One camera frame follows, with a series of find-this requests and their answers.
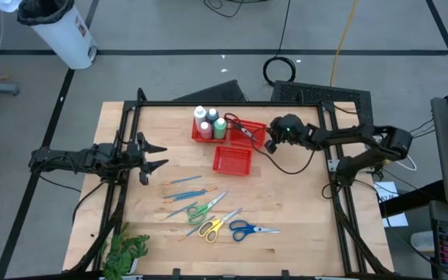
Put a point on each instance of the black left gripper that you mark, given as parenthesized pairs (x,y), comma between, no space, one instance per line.
(134,155)

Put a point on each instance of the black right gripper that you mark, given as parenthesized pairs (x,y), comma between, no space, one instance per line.
(288,130)

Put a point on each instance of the red paint bottle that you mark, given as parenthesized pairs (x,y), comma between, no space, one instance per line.
(205,130)

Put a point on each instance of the white paint bottle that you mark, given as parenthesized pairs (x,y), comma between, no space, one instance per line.
(200,114)

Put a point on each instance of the green paint bottle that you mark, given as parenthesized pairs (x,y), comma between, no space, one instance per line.
(219,128)

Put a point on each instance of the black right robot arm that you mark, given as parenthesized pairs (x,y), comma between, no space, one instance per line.
(348,134)

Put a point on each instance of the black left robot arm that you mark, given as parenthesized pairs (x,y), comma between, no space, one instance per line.
(72,159)

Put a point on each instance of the red plastic mesh basket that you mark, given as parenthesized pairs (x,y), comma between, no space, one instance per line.
(232,161)
(257,128)
(195,135)

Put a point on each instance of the black perforated computer case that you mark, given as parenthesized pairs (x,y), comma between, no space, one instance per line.
(317,93)

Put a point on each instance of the black flat panel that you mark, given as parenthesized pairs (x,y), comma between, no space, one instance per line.
(216,93)

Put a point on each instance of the green plant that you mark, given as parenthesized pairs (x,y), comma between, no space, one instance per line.
(121,253)

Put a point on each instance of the white plant pot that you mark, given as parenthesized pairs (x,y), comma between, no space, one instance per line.
(134,267)

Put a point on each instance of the white paper sheet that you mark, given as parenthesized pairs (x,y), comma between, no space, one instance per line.
(387,190)

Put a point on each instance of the black beam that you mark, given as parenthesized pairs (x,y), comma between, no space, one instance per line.
(410,200)

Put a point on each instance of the white trash can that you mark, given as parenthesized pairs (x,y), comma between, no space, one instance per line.
(68,39)

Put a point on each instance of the white round object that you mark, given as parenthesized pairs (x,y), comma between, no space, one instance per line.
(422,241)

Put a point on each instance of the silver metal bracket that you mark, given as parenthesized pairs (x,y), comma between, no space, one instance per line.
(333,165)

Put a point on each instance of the black aluminium table frame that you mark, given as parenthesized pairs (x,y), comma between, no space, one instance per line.
(228,103)

